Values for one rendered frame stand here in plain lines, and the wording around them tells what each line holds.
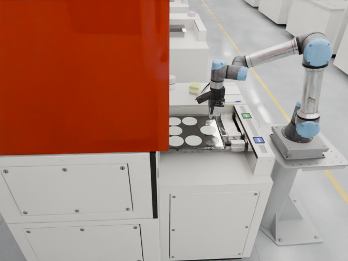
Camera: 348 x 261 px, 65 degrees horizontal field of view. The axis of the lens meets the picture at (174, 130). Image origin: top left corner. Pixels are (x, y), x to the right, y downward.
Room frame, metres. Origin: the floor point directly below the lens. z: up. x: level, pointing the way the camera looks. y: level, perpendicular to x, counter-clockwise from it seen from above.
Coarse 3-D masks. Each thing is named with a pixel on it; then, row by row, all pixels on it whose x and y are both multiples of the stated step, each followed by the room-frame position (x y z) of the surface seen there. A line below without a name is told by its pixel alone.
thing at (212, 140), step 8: (200, 120) 1.54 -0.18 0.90; (208, 120) 1.54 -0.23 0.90; (184, 128) 1.44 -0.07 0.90; (192, 128) 1.44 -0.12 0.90; (216, 128) 1.45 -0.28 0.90; (184, 136) 1.36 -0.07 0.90; (200, 136) 1.36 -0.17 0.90; (208, 136) 1.36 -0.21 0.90; (216, 136) 1.36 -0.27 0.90; (184, 144) 1.27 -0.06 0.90; (200, 144) 1.28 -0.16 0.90; (208, 144) 1.28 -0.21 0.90; (216, 144) 1.28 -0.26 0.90
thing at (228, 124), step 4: (220, 120) 1.61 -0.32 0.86; (224, 120) 1.58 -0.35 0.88; (228, 120) 1.58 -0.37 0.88; (232, 120) 1.58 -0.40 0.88; (224, 124) 1.53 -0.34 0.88; (228, 124) 1.53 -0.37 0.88; (232, 124) 1.53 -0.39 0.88; (224, 128) 1.48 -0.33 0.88; (228, 128) 1.48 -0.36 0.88; (232, 128) 1.48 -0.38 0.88; (236, 128) 1.48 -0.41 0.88; (224, 132) 1.47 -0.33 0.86; (228, 132) 1.44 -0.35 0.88; (232, 132) 1.44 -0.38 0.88; (228, 140) 1.35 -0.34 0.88; (232, 148) 1.27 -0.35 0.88; (236, 148) 1.28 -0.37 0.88; (240, 148) 1.28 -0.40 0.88
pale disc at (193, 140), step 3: (186, 138) 1.34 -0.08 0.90; (189, 138) 1.34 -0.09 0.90; (192, 138) 1.34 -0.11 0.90; (195, 138) 1.34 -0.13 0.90; (198, 138) 1.34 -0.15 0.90; (186, 141) 1.30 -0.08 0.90; (189, 141) 1.31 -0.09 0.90; (192, 141) 1.31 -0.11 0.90; (195, 141) 1.31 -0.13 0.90; (198, 141) 1.31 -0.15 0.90; (192, 144) 1.28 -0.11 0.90; (195, 144) 1.28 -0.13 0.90
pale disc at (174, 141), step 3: (171, 138) 1.33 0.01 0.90; (174, 138) 1.33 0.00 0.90; (177, 138) 1.33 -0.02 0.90; (180, 138) 1.33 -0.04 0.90; (171, 141) 1.30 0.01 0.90; (174, 141) 1.30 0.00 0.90; (177, 141) 1.30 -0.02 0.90; (180, 141) 1.30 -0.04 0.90; (183, 141) 1.30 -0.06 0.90; (171, 144) 1.27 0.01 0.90; (174, 144) 1.27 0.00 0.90; (177, 144) 1.27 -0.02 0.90; (180, 144) 1.27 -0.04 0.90
